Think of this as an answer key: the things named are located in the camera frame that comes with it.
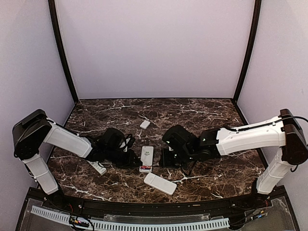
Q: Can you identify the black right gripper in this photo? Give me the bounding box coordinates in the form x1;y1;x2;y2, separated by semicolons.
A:
159;147;195;168

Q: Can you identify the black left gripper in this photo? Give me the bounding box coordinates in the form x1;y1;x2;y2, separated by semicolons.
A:
105;147;143;168

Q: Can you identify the white TCL remote control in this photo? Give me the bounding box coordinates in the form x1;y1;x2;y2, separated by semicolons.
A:
139;146;154;173

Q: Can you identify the white battery cover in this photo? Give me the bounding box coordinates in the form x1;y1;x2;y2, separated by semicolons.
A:
140;120;151;129

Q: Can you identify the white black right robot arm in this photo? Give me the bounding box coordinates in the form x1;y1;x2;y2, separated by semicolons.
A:
159;109;308;209

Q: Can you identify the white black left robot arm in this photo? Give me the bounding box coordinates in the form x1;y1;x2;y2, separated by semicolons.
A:
12;109;142;210

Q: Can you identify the white remote face down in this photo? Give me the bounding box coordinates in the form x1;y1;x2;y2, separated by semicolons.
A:
143;173;177;195

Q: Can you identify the small white buttoned remote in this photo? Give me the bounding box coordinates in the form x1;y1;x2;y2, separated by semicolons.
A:
88;161;107;175

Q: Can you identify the white slotted cable duct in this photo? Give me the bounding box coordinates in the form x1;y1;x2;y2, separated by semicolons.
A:
30;206;230;231

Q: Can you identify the black front rail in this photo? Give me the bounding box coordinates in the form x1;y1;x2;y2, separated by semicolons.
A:
51;194;253;217

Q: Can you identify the black left corner post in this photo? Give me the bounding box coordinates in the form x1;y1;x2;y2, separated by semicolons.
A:
48;0;79;104

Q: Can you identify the black corner post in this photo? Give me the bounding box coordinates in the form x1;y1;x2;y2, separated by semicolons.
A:
232;0;262;104
48;0;79;104

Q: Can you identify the black right corner post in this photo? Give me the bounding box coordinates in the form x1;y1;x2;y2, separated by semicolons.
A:
232;0;262;104

